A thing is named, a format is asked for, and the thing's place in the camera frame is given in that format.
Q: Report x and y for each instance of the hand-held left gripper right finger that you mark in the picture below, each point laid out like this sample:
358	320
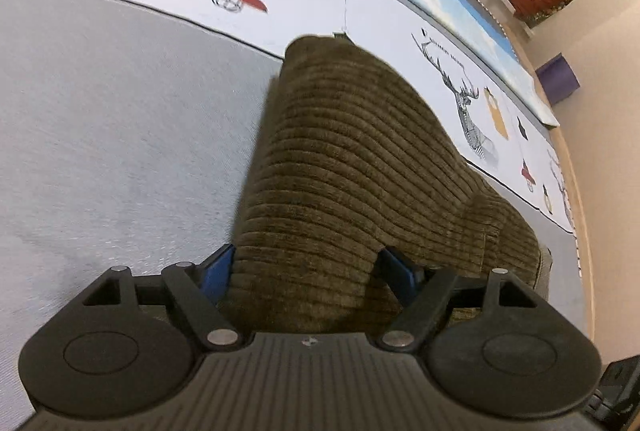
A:
400	272

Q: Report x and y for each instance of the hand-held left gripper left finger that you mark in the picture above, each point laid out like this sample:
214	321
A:
219	272

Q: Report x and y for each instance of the printed white bed sheet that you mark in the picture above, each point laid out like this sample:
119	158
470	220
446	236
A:
125	111

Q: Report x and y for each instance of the purple box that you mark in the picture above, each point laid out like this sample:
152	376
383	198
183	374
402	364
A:
559	78

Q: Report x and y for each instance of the sky blue printed blanket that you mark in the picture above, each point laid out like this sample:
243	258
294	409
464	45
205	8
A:
440	6

